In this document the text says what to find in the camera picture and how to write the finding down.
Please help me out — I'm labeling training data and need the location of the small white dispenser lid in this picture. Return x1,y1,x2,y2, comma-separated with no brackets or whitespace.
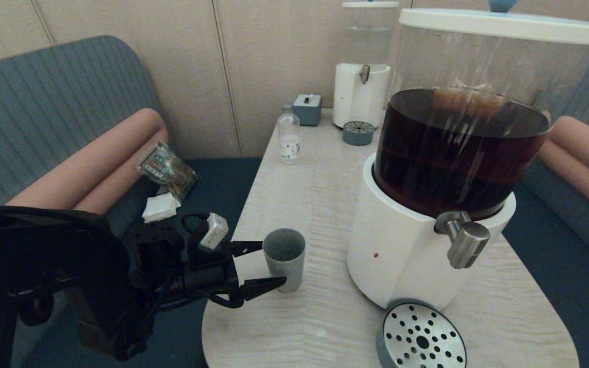
342,0,400,9

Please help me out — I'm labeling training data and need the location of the large dark tea dispenser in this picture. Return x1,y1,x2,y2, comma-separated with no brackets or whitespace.
347,23,589,311

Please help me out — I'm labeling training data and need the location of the clear plastic bottle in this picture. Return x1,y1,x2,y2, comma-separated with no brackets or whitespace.
277,104,301,164

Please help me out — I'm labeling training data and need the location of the blue-grey square box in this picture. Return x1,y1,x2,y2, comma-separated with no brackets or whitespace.
293,94,322,126

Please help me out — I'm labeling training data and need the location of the small clear water dispenser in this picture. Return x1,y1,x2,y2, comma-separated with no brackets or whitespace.
332,5,398,130

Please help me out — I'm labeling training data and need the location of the green snack packet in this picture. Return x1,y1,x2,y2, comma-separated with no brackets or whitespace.
135,141,199,201

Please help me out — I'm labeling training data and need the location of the small blue perforated drip tray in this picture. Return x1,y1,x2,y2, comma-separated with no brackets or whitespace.
342,121,375,146

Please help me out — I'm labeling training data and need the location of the white folded napkin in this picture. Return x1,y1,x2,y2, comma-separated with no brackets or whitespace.
142,192,182,223

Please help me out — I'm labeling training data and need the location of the grey plastic cup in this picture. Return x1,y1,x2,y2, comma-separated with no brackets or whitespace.
263,228,306,293

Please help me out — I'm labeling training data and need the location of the large white dispenser lid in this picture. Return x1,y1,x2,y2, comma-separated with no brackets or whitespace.
399,0,589,45

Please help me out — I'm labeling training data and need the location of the large metal dispenser tap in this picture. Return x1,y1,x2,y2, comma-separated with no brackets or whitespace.
434,211,491,269

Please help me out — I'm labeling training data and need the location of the teal sofa bench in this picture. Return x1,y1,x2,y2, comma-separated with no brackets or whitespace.
0,35,264,368
502,41,589,368

